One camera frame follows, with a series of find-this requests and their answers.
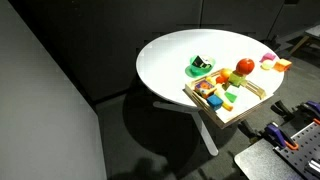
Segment yellow lemon fruit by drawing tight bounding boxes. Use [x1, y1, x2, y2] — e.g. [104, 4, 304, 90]
[261, 59, 275, 71]

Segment blue cube block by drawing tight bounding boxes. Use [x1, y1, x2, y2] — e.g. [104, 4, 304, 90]
[206, 94, 224, 111]

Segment orange round fruit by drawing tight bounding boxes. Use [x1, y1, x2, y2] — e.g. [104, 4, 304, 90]
[219, 67, 233, 80]

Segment light green cube block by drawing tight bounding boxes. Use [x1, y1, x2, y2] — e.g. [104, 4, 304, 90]
[227, 71, 248, 88]

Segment wooden tray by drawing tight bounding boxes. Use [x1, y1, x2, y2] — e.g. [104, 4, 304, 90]
[183, 67, 274, 130]

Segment pink cube block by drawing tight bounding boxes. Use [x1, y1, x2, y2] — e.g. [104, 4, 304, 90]
[259, 52, 277, 63]

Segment orange cube block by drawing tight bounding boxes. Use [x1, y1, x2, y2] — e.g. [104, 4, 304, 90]
[273, 58, 293, 73]

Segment green saucer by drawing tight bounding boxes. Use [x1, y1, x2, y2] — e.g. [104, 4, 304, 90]
[184, 64, 208, 79]

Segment colourful printed cube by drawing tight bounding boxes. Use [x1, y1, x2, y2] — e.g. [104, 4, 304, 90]
[194, 80, 216, 99]

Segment black and white patterned cube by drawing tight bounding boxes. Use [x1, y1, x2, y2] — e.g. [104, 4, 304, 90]
[193, 55, 213, 70]

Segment white table base legs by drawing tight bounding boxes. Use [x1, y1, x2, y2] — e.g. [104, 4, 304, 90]
[153, 100, 220, 157]

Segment yellow banana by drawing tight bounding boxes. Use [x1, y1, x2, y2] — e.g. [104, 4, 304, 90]
[214, 83, 235, 112]

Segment small orange toy piece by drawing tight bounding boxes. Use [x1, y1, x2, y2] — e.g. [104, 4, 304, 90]
[215, 75, 227, 85]

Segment red apple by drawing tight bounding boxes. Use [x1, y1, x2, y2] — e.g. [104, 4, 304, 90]
[235, 57, 256, 76]

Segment black clamp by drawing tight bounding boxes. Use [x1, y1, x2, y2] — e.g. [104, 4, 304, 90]
[270, 99, 296, 123]
[238, 119, 268, 141]

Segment grey metal plate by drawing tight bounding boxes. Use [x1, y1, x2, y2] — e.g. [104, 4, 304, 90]
[233, 138, 304, 180]

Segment purple clamp with orange tip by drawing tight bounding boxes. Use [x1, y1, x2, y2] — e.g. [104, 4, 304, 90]
[265, 122, 300, 151]

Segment wooden furniture leg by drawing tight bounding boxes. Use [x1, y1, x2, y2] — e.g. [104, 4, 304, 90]
[289, 34, 311, 56]

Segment black perforated board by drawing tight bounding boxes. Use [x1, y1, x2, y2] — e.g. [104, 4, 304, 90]
[273, 121, 320, 180]

